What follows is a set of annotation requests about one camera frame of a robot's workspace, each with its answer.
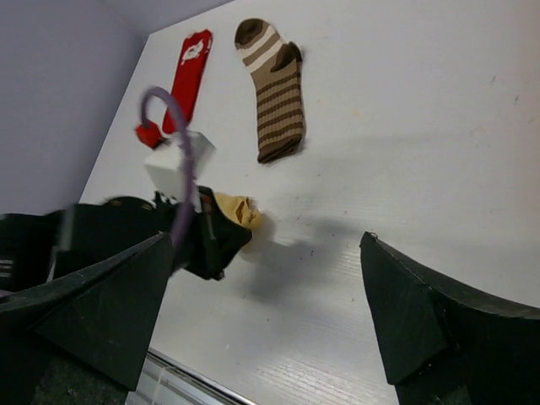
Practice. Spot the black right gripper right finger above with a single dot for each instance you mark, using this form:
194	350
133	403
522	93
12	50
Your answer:
445	342

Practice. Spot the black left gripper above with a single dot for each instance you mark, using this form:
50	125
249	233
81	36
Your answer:
36	249

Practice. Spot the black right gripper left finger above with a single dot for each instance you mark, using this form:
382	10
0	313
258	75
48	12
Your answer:
100	317

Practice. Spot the yellow sock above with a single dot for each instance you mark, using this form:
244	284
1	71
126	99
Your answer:
241	210

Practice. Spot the brown striped sock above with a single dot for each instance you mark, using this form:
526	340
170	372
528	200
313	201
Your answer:
275	69

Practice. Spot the red sock with white pattern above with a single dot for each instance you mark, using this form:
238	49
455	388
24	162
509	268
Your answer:
189	71

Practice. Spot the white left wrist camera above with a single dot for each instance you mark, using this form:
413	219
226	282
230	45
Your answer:
165	164

